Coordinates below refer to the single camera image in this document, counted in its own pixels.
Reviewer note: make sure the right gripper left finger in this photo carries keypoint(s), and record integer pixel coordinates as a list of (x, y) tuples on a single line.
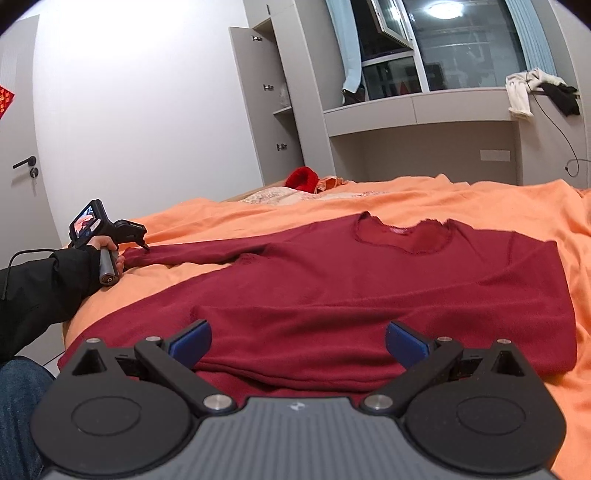
[(169, 363)]

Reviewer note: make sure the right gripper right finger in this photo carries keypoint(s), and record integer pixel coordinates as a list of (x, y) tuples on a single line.
[(428, 363)]

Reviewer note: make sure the dark red knit sweater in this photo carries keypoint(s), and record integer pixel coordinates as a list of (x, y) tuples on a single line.
[(304, 312)]

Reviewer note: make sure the black sleeved left forearm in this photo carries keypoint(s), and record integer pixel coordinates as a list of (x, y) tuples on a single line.
[(39, 293)]

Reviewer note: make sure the person's left hand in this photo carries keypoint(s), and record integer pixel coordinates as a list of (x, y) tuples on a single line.
[(104, 246)]

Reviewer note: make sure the red paper door decoration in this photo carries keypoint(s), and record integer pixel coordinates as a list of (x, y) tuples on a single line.
[(6, 99)]

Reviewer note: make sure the blue jeans leg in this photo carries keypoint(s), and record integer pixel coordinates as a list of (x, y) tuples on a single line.
[(23, 384)]

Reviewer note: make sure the patterned pink pillow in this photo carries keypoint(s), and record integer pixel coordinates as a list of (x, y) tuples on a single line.
[(278, 195)]

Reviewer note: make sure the orange bed sheet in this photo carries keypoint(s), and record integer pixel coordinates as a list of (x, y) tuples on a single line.
[(549, 212)]

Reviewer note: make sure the bright red cloth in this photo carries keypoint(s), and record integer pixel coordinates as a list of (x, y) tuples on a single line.
[(302, 179)]

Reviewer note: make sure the grey window ledge desk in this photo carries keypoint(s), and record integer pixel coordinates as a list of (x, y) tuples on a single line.
[(426, 134)]

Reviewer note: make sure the grey wardrobe cabinet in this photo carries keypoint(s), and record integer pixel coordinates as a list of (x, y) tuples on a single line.
[(289, 70)]

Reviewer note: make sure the white garment on ledge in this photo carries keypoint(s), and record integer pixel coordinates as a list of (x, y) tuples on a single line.
[(520, 85)]

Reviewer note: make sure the black garment on ledge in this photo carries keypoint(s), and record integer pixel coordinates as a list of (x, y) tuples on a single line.
[(564, 97)]

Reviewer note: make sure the right light blue curtain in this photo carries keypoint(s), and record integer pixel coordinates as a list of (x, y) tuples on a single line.
[(536, 49)]

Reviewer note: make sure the light blue curtain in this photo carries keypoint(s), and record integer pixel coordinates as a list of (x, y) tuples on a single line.
[(344, 23), (536, 49)]

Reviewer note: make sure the left light blue curtain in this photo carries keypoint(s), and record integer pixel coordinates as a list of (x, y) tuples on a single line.
[(344, 23)]

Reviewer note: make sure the grey door with handle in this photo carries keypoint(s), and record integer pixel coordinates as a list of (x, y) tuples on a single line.
[(26, 219)]

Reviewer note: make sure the white wall socket plate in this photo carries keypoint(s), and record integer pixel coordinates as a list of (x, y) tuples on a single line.
[(489, 155)]

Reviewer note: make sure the window with white frame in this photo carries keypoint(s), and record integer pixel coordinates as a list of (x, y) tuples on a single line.
[(410, 47)]

